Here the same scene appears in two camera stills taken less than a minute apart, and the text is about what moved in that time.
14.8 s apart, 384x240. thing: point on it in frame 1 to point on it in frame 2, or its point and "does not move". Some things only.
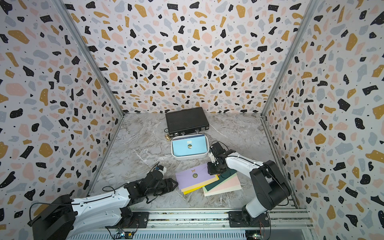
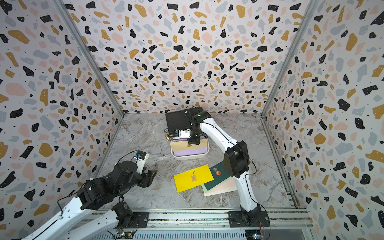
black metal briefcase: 184,121 does not move
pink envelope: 233,182 does not move
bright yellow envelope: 186,192 to 193,178
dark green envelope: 222,176 does not move
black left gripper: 168,186 to 148,177
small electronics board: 123,235 does not move
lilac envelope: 192,176 to 189,152
